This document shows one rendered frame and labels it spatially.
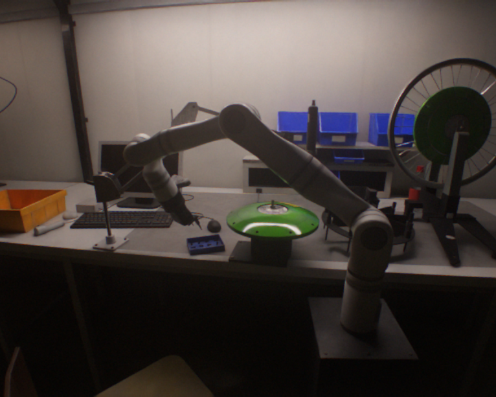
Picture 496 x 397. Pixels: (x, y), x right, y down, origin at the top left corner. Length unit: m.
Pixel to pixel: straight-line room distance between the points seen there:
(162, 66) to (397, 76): 1.39
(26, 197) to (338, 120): 1.78
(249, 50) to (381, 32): 0.74
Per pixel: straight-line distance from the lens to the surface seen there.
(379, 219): 0.72
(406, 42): 1.95
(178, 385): 1.04
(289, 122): 1.80
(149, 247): 1.16
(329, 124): 1.82
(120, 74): 2.12
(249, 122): 0.68
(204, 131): 0.78
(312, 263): 1.02
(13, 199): 1.92
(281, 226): 0.88
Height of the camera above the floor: 1.42
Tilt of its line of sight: 18 degrees down
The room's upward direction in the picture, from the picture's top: straight up
